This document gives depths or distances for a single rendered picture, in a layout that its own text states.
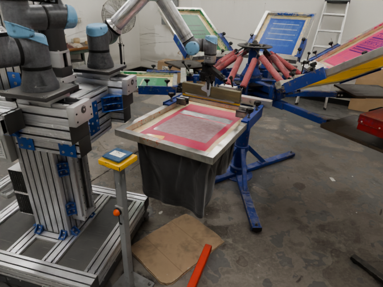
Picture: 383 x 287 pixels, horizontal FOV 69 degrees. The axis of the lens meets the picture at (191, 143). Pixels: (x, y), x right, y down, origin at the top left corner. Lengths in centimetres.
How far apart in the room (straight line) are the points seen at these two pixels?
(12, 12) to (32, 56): 32
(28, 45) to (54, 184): 87
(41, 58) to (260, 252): 184
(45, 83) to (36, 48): 14
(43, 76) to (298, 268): 193
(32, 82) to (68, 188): 78
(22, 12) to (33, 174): 110
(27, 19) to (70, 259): 138
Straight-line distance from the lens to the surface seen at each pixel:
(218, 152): 132
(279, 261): 225
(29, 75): 135
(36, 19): 105
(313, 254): 238
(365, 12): 576
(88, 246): 201
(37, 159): 182
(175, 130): 161
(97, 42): 172
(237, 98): 176
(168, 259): 211
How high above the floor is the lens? 162
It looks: 27 degrees down
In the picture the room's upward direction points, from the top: 2 degrees clockwise
